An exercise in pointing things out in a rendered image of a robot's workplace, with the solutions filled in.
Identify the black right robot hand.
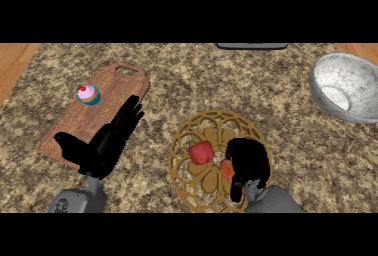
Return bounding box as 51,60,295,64
224,137,271,203

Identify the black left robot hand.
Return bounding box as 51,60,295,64
53,95,146,180

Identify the round golden openwork placemat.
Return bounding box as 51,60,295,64
168,109,274,214

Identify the white marbled bowl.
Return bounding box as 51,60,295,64
308,52,378,125

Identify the red bell pepper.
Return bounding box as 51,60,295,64
187,140,215,166

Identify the brown wooden cutting board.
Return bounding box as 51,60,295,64
33,62,150,167

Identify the pink frosted cupcake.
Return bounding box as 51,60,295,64
75,84,103,107

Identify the dark grey appliance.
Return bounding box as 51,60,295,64
215,42,289,51

